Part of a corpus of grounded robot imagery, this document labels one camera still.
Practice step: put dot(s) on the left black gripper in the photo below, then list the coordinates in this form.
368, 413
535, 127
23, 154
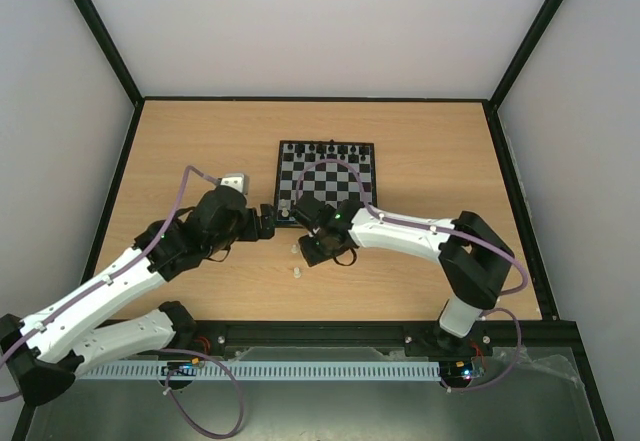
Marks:
253, 231

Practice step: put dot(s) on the black cage frame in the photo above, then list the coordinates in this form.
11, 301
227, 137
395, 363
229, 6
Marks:
514, 190

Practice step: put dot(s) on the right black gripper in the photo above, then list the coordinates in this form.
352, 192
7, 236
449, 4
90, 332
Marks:
308, 211

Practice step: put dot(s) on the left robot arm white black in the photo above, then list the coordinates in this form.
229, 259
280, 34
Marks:
47, 351

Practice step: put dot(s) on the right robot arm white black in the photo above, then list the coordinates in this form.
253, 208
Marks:
474, 259

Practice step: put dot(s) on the black and white chessboard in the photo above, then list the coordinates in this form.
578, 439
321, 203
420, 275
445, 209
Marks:
331, 171

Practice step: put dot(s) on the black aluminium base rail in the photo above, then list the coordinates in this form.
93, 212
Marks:
381, 334

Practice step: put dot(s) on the light blue slotted cable duct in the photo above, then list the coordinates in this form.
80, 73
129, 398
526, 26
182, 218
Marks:
157, 370

